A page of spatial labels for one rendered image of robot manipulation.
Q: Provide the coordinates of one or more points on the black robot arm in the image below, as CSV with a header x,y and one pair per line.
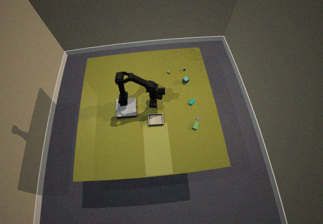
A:
x,y
150,86

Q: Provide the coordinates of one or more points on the green rectangular block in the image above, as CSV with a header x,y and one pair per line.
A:
x,y
195,125

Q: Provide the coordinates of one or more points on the teal cube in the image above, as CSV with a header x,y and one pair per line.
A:
x,y
186,79

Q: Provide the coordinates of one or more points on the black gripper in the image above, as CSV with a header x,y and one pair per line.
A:
x,y
153,101

